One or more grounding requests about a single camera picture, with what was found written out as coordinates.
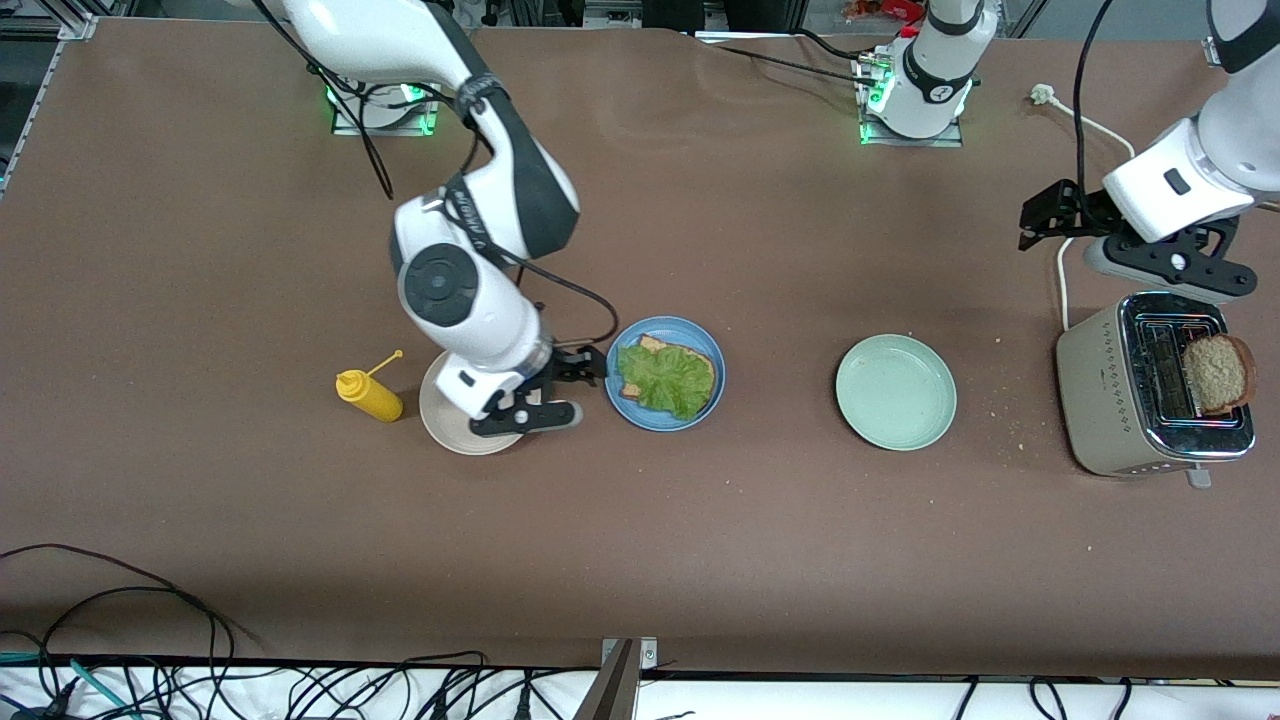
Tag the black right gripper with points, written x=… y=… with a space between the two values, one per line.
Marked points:
x=562 y=366

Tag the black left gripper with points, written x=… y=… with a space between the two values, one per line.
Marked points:
x=1078 y=208

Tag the brown bread slice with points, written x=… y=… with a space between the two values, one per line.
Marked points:
x=1215 y=375
x=652 y=343

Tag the green lettuce leaf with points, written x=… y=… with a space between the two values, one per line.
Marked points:
x=665 y=385

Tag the yellow mustard squeeze bottle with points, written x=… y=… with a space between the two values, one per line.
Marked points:
x=375 y=398

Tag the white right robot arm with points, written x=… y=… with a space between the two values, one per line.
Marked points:
x=450 y=290

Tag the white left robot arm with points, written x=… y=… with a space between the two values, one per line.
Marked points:
x=1240 y=140

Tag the blue round plate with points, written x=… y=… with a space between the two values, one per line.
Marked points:
x=700 y=415

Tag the beige round plate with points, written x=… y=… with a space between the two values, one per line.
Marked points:
x=440 y=420

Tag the light green round plate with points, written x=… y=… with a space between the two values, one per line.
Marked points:
x=896 y=392

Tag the beige silver toaster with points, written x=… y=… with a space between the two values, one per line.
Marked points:
x=1095 y=400

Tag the red object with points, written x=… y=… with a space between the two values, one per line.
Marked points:
x=890 y=10

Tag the aluminium profile bar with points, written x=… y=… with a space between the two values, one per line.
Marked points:
x=612 y=695

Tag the black right camera bracket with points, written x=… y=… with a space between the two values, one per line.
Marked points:
x=495 y=425

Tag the black camera bracket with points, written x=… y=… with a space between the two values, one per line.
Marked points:
x=495 y=425
x=1220 y=278

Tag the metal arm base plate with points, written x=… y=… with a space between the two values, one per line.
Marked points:
x=950 y=141
x=380 y=126

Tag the black left camera bracket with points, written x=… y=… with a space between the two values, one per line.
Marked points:
x=1220 y=278

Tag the metal corner bracket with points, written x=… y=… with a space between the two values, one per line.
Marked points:
x=648 y=655

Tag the silver metal frame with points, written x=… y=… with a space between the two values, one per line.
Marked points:
x=615 y=15

